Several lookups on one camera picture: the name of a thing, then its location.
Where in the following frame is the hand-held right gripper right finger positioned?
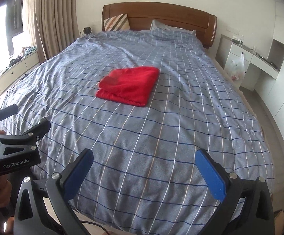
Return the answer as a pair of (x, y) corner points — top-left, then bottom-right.
(196, 149), (276, 235)

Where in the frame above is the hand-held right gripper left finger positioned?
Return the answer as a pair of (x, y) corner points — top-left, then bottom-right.
(14, 149), (94, 235)

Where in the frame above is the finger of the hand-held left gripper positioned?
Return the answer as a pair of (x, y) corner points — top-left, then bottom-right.
(0, 117), (51, 152)
(0, 104), (19, 128)

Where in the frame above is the red sweater with white print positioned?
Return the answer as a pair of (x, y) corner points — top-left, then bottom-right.
(95, 66), (160, 107)

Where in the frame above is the white window cabinet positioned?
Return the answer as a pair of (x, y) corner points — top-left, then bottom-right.
(0, 51), (40, 98)

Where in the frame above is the blue checked duvet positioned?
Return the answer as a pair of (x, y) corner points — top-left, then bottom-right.
(0, 28), (277, 228)

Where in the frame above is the dark framed window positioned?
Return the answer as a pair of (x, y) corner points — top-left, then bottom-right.
(0, 0), (26, 84)

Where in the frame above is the beige curtain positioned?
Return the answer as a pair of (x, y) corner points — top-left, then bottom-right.
(24, 0), (80, 63)

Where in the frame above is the white plastic bag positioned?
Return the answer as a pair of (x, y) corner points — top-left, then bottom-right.
(226, 52), (245, 81)

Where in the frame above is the white desk with drawers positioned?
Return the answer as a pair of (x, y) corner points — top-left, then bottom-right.
(218, 34), (280, 91)

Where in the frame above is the striped pillow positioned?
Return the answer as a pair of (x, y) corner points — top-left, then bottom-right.
(103, 13), (130, 32)

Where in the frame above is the grey pillow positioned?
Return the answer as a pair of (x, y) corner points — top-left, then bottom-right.
(150, 20), (197, 36)

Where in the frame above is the wooden headboard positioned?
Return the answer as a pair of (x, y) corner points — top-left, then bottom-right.
(102, 2), (217, 49)

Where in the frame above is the black cable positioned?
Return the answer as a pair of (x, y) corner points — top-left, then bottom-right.
(76, 221), (109, 231)

